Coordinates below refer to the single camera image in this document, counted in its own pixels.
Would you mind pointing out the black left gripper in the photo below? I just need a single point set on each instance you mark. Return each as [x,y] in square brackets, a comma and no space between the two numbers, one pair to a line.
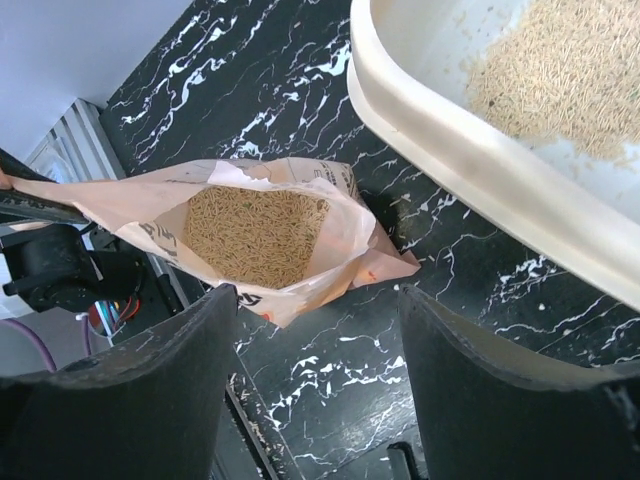
[51,267]

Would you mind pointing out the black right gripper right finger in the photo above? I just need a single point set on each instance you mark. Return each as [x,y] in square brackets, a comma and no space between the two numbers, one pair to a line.
[488,408]

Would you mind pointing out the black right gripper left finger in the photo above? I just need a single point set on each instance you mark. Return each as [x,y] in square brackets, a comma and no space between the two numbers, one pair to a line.
[148,408]

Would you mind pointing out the pink cat litter bag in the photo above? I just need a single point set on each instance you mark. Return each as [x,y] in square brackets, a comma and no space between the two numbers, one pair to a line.
[291,234]

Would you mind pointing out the tan cat litter pellets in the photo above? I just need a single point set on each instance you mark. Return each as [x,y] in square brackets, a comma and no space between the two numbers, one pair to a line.
[568,70]

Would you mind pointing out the beige plastic litter box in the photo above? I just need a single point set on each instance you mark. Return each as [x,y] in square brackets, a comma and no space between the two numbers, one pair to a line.
[407,82]

